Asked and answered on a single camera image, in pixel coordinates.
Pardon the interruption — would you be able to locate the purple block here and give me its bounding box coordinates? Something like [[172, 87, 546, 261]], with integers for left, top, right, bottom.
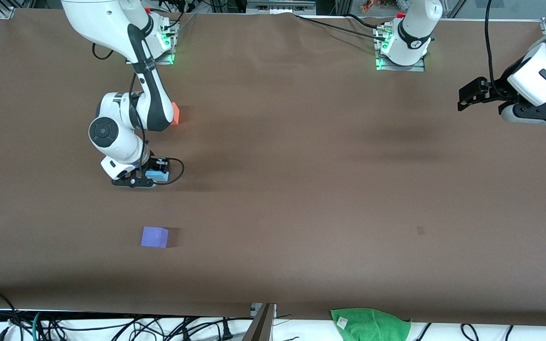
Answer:
[[140, 226, 170, 249]]

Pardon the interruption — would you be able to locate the grey metal profile bar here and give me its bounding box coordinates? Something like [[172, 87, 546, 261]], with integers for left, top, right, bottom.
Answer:
[[241, 303, 277, 341]]

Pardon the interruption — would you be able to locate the grey power strip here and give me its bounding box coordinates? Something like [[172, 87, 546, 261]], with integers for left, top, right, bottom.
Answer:
[[246, 0, 317, 14]]

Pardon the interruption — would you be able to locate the green cloth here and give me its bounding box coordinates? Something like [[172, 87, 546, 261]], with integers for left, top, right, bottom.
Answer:
[[330, 308, 412, 341]]

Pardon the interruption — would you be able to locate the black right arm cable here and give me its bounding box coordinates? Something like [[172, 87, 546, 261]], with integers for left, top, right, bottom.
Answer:
[[91, 43, 185, 186]]

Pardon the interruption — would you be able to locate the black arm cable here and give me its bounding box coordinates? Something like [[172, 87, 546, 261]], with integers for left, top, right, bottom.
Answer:
[[91, 43, 185, 186], [484, 0, 509, 96]]

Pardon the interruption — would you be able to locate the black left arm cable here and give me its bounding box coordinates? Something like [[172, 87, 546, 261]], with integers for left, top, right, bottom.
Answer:
[[484, 0, 509, 96]]

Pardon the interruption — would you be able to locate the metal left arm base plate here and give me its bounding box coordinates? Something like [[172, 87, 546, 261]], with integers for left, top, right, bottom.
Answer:
[[375, 26, 427, 72]]

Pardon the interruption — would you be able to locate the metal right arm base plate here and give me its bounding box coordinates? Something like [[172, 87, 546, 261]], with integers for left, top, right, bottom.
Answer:
[[125, 21, 179, 65]]

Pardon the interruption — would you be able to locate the long black table cable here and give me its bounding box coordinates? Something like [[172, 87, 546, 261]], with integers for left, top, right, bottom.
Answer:
[[294, 14, 388, 42]]

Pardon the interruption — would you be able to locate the teal cable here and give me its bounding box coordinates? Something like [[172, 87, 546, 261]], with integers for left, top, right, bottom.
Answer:
[[31, 312, 44, 341]]

